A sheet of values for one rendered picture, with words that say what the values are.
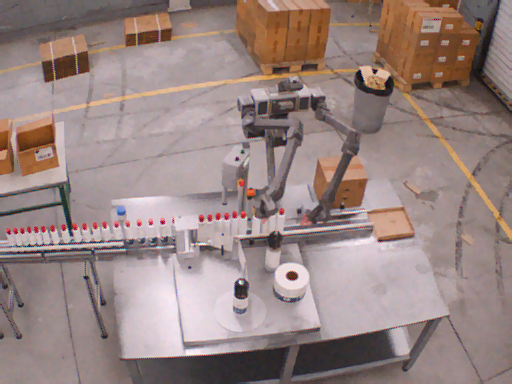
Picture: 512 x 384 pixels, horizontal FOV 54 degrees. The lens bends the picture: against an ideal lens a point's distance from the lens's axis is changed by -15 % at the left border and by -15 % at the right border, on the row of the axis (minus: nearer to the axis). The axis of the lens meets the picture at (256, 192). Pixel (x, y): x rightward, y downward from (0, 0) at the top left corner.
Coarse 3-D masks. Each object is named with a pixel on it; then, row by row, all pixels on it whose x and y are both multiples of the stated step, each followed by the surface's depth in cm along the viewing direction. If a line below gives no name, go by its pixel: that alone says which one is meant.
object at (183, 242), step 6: (180, 234) 341; (180, 240) 345; (186, 240) 359; (180, 246) 349; (186, 246) 356; (192, 246) 356; (198, 246) 356; (180, 252) 352; (186, 252) 353; (192, 252) 354; (198, 252) 355
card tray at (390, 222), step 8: (376, 208) 401; (384, 208) 402; (392, 208) 404; (400, 208) 405; (368, 216) 400; (376, 216) 400; (384, 216) 401; (392, 216) 401; (400, 216) 402; (408, 216) 397; (376, 224) 395; (384, 224) 395; (392, 224) 395; (400, 224) 396; (408, 224) 396; (376, 232) 389; (384, 232) 389; (392, 232) 390; (400, 232) 390; (408, 232) 388
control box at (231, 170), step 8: (232, 152) 340; (248, 152) 342; (224, 160) 335; (232, 160) 335; (240, 160) 336; (224, 168) 337; (232, 168) 334; (240, 168) 337; (248, 168) 352; (224, 176) 341; (232, 176) 338; (240, 176) 342; (224, 184) 345; (232, 184) 342
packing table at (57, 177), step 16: (64, 144) 445; (16, 160) 428; (64, 160) 431; (0, 176) 413; (16, 176) 414; (32, 176) 415; (48, 176) 416; (64, 176) 417; (0, 192) 399; (16, 192) 404; (64, 192) 426; (32, 208) 469; (64, 208) 437
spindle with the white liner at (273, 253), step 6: (270, 234) 337; (276, 234) 336; (270, 240) 336; (276, 240) 335; (270, 246) 339; (276, 246) 338; (270, 252) 342; (276, 252) 342; (270, 258) 346; (276, 258) 346; (270, 264) 349; (276, 264) 350; (270, 270) 353
